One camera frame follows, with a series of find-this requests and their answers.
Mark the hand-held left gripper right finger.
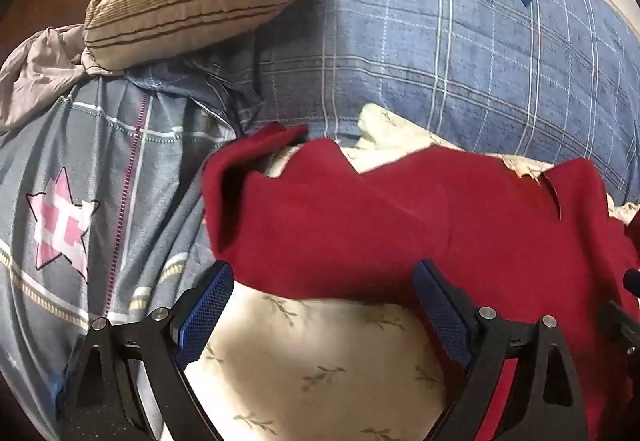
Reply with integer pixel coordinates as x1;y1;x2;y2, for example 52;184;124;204
412;260;588;441

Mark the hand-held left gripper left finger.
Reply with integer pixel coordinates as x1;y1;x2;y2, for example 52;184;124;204
60;261;236;441

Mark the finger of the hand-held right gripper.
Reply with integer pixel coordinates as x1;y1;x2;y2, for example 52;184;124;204
602;268;640;352

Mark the red garment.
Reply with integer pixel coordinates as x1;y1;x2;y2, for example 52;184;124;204
201;122;640;441

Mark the cream leaf-print bed sheet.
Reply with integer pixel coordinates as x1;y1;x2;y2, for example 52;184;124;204
145;102;640;441

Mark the grey-blue star-print duvet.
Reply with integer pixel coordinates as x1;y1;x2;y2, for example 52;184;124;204
0;56;266;441

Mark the blue plaid pillow with emblem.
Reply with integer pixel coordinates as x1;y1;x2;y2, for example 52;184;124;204
250;0;640;207

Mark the grey-beige cloth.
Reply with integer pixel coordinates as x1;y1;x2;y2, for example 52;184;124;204
0;25;101;132

